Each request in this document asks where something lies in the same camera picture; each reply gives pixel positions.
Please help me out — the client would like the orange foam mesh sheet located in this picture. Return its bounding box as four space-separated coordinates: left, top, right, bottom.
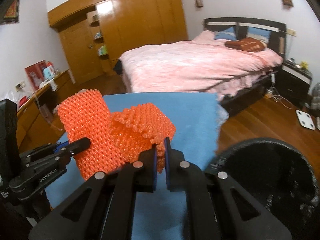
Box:
57 90 176 180

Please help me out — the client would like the black bag trash bin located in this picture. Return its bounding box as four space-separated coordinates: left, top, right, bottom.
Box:
205 138 319 239

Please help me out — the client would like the wooden side desk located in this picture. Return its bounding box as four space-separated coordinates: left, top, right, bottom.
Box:
16 71 74 153

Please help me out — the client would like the blue table cloth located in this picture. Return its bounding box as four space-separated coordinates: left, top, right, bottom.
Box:
44 92 230 240

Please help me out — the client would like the pink quilt bed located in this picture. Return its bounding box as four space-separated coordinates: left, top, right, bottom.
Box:
119 30 283 100

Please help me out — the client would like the wooden wardrobe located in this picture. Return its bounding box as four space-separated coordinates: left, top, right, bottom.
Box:
48 0 188 84

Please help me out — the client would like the white bathroom scale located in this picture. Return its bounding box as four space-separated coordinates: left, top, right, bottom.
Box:
296 110 316 131

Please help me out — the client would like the brown dotted pillow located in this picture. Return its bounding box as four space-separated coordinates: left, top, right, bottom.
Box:
225 37 266 53

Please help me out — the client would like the blue left pillow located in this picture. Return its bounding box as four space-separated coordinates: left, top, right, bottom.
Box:
214 27 236 41

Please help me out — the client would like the blue pillow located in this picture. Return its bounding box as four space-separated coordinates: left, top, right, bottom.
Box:
214 27 236 41
247 27 271 43

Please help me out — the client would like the black white nightstand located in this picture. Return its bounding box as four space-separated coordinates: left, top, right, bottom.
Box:
275 60 312 108

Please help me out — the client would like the blue right pillow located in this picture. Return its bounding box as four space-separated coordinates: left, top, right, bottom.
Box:
247 27 271 43

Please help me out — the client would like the black bed headboard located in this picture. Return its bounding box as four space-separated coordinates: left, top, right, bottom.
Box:
203 17 287 59

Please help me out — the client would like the yellow plush toy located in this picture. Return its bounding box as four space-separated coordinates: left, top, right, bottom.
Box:
300 61 309 70

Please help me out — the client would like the red picture frame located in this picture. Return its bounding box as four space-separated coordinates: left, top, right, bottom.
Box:
24 60 55 91

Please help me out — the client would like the white charger cable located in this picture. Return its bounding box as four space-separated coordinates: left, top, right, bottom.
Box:
266 73 294 110

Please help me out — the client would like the framed wall picture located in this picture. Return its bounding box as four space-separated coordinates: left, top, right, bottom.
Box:
1 0 20 24

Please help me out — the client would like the left wall lamp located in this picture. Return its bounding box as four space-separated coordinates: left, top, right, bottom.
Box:
195 0 203 8

